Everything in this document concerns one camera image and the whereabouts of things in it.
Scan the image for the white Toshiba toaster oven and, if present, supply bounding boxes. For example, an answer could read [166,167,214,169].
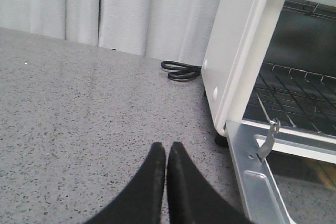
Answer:
[201,0,336,159]

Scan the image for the grey curtain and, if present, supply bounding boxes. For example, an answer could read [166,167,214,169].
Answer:
[1,0,219,65]

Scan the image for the metal wire oven rack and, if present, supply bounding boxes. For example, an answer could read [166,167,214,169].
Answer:
[243,62,335,136]

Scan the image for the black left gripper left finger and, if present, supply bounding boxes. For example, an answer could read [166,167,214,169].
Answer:
[86,142,166,223]

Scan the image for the white glass oven door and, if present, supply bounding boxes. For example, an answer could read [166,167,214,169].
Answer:
[225,121,335,223]

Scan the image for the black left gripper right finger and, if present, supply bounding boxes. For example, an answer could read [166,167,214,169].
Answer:
[166,142,251,223]

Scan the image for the black power cable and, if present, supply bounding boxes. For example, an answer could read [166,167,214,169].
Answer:
[160,60,202,81]

